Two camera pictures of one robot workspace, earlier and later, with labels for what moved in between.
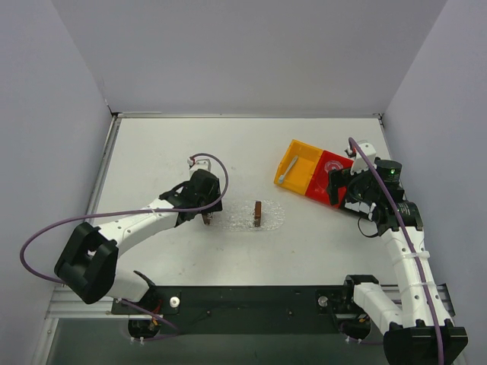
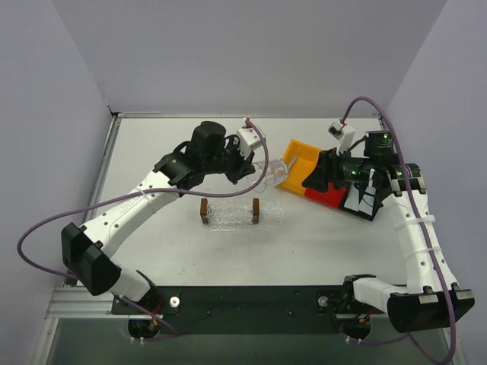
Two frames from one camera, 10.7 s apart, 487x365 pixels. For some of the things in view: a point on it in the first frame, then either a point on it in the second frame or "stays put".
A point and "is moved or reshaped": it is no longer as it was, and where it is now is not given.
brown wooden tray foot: (258, 206) stays put
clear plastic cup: (332, 165) is moved or reshaped
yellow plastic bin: (298, 176) stays put
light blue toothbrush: (288, 169) stays put
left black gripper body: (208, 212) → (243, 169)
